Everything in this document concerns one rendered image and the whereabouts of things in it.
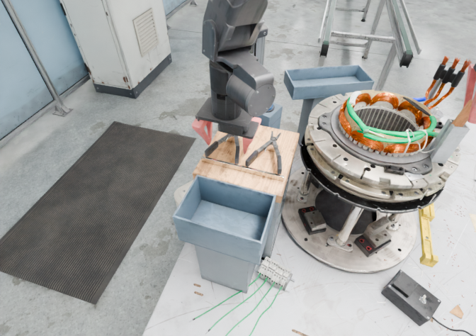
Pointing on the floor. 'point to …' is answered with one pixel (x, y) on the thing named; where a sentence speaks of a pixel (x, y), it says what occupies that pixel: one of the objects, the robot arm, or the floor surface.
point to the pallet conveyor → (405, 52)
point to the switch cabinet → (117, 30)
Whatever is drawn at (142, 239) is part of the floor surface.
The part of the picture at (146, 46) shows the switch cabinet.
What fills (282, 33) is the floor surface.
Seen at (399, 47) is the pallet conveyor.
